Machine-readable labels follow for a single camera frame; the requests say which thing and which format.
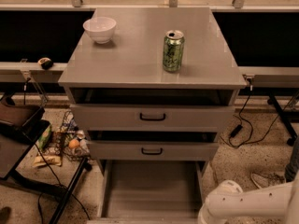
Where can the grey drawer cabinet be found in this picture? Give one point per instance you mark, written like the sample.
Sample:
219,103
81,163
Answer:
128,70

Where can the snack bag on floor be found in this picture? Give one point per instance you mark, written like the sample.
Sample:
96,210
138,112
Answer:
52,152

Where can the black rolling stand leg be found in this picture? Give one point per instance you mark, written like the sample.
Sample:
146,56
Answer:
288,114

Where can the grey bottom drawer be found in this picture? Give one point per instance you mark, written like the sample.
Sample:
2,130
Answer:
151,192

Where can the white bowl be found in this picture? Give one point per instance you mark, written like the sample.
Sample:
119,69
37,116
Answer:
100,29

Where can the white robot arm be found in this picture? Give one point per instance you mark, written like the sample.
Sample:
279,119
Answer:
229,200

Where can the green chip bag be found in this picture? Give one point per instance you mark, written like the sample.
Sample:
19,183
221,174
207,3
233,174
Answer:
44,138

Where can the wire basket with items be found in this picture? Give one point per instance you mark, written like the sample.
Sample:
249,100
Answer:
74,141

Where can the grey top drawer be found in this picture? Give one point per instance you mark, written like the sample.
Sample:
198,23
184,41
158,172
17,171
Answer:
162,118

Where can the black tape measure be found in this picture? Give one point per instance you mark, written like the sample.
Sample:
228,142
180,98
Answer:
46,63

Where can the green soda can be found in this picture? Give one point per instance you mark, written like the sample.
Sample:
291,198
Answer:
173,50

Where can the grey sneaker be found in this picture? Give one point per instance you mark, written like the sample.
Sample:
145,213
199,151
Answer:
266,180

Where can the black side table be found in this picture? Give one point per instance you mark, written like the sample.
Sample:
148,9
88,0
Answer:
21,126

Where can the grey middle drawer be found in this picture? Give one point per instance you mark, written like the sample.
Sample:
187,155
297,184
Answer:
152,151

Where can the grey drawer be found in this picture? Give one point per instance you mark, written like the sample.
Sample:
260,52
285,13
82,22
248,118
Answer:
152,151
162,118
151,192

